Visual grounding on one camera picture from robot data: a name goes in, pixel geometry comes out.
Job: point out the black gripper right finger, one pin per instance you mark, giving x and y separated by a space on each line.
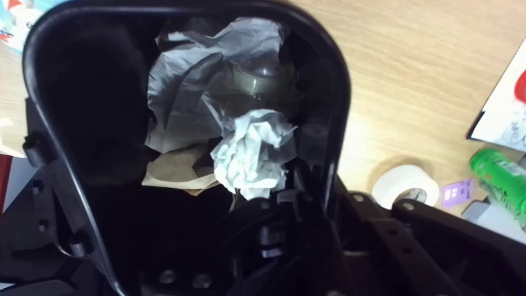
395 240

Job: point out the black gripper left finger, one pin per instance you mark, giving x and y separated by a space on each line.
290 230

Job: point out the black plastic landfill bin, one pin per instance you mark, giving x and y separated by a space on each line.
83 99

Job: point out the white tape roll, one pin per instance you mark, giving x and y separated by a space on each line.
397 181

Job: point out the small purple card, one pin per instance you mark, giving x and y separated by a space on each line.
458 192

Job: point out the crumpled white tissue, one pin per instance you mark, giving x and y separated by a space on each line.
252 153

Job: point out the green plastic bottle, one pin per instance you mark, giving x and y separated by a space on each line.
502 181

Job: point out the brown paper scrap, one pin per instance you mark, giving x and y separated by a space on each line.
175 173

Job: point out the grey plastic film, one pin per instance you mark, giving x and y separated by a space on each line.
182 92

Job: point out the red tape roll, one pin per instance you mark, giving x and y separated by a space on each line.
522 87

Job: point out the blue patterned packet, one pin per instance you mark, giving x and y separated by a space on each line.
22 21

